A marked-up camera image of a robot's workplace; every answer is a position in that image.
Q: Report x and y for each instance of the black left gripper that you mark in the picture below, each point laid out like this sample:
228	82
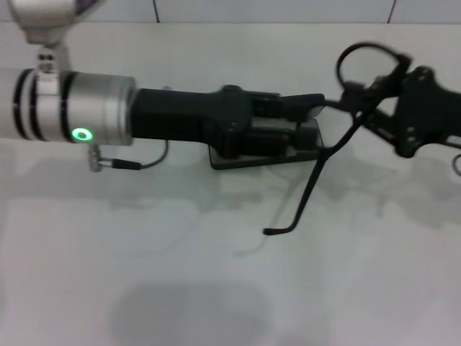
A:
180	115

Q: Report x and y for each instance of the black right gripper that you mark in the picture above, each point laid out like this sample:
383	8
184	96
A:
425	108

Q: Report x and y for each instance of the black glasses case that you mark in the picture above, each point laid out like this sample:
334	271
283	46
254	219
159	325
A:
252	162

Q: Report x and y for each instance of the black glasses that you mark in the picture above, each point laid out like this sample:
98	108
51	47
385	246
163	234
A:
306	191

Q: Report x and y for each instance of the left wrist silver connector port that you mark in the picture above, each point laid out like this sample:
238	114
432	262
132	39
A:
94	160

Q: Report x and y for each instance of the left camera mount bracket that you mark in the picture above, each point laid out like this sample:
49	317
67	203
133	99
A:
54	61

